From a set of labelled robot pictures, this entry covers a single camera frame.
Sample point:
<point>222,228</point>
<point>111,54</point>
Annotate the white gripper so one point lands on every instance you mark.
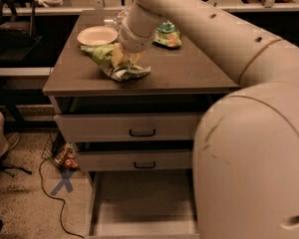
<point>132,42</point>

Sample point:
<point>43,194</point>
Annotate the green jalapeno chip bag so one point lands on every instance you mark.
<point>102,55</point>

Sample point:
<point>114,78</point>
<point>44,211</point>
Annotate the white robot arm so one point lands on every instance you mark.
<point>245,162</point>

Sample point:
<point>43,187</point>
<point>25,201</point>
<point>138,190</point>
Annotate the green snack bag with face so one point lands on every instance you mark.
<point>167,35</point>

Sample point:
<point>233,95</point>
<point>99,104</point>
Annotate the top grey drawer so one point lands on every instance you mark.
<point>127,127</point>

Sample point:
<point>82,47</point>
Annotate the grey drawer cabinet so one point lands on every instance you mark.
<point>180,81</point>

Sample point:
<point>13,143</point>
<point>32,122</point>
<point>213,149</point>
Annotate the middle grey drawer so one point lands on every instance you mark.
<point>134,160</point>

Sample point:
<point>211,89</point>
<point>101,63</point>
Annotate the bottom grey open drawer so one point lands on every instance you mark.
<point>143,204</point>

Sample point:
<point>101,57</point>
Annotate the white paper bowl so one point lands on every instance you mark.
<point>98,35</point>

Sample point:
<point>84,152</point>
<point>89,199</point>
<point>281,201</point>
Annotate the black chair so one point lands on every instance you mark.
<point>16,33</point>

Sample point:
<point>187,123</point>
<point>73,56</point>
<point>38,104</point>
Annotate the blue tape cross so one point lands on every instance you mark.
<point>65,182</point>

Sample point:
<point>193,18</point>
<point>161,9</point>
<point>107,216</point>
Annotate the black tripod legs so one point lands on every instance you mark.
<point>8,169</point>

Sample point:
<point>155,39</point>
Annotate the snack bag in wire basket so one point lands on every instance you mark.
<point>66,157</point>

